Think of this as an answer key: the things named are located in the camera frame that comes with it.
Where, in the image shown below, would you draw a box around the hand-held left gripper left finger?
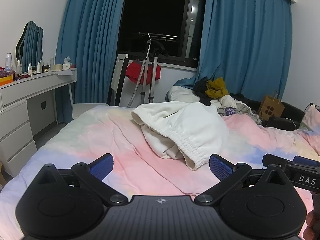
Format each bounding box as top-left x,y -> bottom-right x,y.
35,153 -> 128,206

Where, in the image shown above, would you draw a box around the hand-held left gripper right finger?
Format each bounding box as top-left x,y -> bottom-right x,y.
194,154 -> 292,206

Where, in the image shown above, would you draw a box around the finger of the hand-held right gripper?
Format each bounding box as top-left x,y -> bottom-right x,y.
294,155 -> 320,167
262,154 -> 296,167

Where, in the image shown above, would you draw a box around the white sweatpants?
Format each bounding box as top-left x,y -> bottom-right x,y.
131,101 -> 229,171

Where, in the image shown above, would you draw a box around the person's right hand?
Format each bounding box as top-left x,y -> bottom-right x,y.
305,209 -> 320,238

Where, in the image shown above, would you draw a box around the pastel tie-dye bedsheet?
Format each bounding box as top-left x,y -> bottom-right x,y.
0,102 -> 320,238

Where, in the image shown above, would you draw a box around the pastel pillow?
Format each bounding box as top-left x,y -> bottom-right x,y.
299,104 -> 320,133

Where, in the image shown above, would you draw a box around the black sofa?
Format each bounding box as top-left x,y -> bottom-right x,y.
250,99 -> 310,132

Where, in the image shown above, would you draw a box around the brown paper bag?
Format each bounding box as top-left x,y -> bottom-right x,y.
257,91 -> 285,120

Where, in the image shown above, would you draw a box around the white grey garment pile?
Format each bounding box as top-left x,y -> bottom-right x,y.
211,94 -> 262,126

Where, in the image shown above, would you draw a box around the black garment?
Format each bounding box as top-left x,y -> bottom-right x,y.
194,80 -> 213,105

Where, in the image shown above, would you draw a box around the mustard yellow garment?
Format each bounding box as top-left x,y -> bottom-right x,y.
205,77 -> 229,99

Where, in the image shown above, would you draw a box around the white duvet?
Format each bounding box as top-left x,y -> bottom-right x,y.
166,85 -> 200,103

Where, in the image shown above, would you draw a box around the white folding chair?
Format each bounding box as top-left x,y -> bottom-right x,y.
108,53 -> 129,105

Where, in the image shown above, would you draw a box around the white dressing table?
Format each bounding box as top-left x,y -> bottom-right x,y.
0,67 -> 78,178

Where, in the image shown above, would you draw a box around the red cloth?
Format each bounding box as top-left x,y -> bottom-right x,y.
125,60 -> 161,84

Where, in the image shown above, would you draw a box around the garment steamer stand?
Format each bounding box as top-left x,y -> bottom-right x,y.
126,32 -> 167,108

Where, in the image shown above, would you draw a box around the blue curtain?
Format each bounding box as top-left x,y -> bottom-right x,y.
54,0 -> 129,110
175,0 -> 293,105

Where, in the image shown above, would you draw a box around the orange box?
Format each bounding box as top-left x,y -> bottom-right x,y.
0,76 -> 14,87

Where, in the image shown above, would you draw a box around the wavy black-framed mirror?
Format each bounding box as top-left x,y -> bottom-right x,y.
15,21 -> 44,73

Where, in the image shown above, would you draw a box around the metal balcony railing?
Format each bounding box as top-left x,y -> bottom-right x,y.
132,32 -> 179,42

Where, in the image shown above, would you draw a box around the dark window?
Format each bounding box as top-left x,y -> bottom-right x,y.
117,0 -> 208,68

